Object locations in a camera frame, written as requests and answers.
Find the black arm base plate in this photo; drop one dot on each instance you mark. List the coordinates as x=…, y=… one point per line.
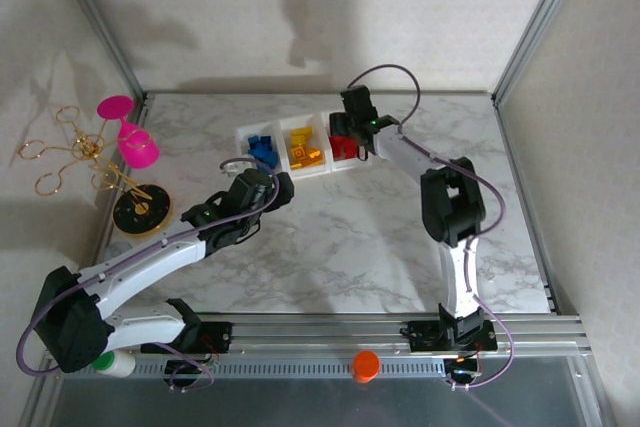
x=220, y=337
x=425, y=337

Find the small controller board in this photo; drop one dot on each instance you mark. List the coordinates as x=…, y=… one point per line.
x=187, y=371
x=462, y=369

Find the orange cap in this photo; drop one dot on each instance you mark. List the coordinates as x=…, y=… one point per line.
x=365, y=366

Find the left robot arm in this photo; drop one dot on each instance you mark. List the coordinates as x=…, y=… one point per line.
x=145, y=264

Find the yellow curved lego brick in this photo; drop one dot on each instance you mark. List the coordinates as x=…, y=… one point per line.
x=315, y=152
x=300, y=164

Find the clear white plastic bin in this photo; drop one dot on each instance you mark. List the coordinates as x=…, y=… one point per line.
x=350, y=165
x=241, y=154
x=310, y=174

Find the blue L-shaped lego brick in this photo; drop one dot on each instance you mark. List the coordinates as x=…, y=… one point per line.
x=258, y=152

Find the aluminium mounting rail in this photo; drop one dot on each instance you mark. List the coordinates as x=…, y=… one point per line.
x=320, y=334

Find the pink plastic wine glass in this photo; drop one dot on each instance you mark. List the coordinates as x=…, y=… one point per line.
x=136, y=149

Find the aluminium frame post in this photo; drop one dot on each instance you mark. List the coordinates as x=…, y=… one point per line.
x=540, y=22
x=100, y=22

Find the white bottle green cap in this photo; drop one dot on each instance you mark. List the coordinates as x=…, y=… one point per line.
x=120, y=366

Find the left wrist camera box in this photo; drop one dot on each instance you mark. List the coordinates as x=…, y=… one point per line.
x=231, y=167

